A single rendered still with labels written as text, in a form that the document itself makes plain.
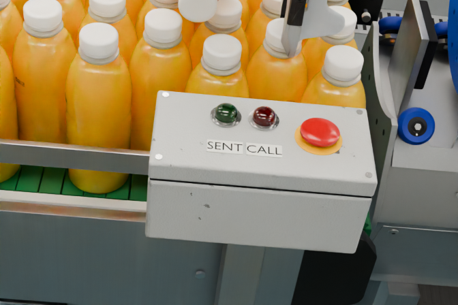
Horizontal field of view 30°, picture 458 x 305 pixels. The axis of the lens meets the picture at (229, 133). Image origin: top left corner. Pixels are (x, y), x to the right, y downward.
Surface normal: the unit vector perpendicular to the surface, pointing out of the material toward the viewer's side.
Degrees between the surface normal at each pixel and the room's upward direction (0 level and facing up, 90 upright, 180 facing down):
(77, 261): 90
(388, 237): 110
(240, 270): 90
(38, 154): 90
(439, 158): 52
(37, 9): 0
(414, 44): 90
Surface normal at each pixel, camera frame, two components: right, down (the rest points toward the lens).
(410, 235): -0.05, 0.88
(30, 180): 0.10, -0.73
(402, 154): 0.05, 0.08
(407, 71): -0.99, -0.08
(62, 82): 0.60, 0.58
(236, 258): -0.02, 0.68
